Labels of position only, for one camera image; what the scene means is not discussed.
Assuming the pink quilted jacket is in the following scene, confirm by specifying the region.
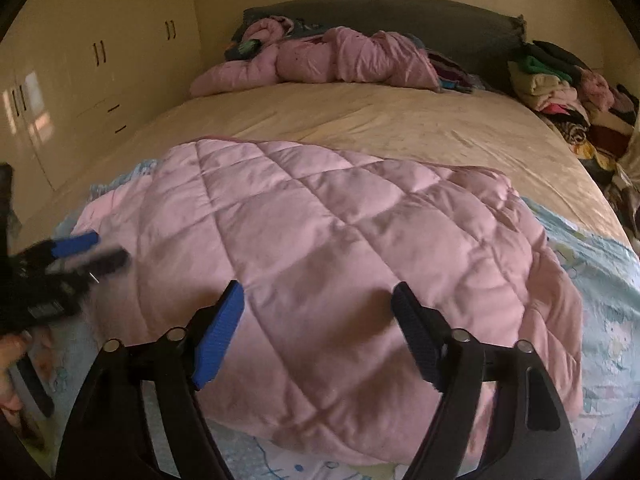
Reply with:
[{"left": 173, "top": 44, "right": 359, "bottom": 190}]
[{"left": 70, "top": 137, "right": 586, "bottom": 476}]

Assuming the grey headboard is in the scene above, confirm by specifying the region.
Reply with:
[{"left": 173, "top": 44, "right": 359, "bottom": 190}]
[{"left": 243, "top": 0, "right": 528, "bottom": 93}]

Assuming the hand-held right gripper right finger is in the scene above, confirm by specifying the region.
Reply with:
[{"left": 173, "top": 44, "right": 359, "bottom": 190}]
[{"left": 391, "top": 282, "right": 581, "bottom": 480}]

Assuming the crumpled pink duvet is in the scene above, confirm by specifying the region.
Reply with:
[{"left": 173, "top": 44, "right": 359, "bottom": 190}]
[{"left": 189, "top": 16, "right": 443, "bottom": 98}]

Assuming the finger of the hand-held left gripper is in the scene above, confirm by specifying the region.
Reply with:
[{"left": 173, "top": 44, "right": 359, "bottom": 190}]
[
  {"left": 50, "top": 231, "right": 101, "bottom": 262},
  {"left": 75, "top": 247, "right": 131, "bottom": 281}
]

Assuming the dark teal cloth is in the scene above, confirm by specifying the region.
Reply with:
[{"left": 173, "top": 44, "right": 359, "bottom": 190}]
[{"left": 224, "top": 35, "right": 266, "bottom": 61}]

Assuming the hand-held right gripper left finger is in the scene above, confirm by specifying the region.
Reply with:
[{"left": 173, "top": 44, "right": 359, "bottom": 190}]
[{"left": 55, "top": 280, "right": 245, "bottom": 480}]

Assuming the person's left hand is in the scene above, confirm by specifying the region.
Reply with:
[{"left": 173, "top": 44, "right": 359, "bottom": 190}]
[{"left": 0, "top": 332, "right": 35, "bottom": 413}]

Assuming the pile of mixed clothes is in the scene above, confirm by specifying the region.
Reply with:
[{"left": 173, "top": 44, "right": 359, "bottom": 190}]
[{"left": 507, "top": 40, "right": 640, "bottom": 241}]

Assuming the cream wardrobe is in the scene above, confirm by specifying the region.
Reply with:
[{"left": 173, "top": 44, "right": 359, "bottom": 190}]
[{"left": 0, "top": 0, "right": 201, "bottom": 191}]

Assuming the bed with cream sheet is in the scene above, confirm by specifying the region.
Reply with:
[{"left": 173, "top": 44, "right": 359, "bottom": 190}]
[{"left": 20, "top": 80, "right": 636, "bottom": 261}]

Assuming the light blue printed blanket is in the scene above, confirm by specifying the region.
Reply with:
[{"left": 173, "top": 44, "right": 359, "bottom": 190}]
[{"left": 30, "top": 160, "right": 640, "bottom": 480}]

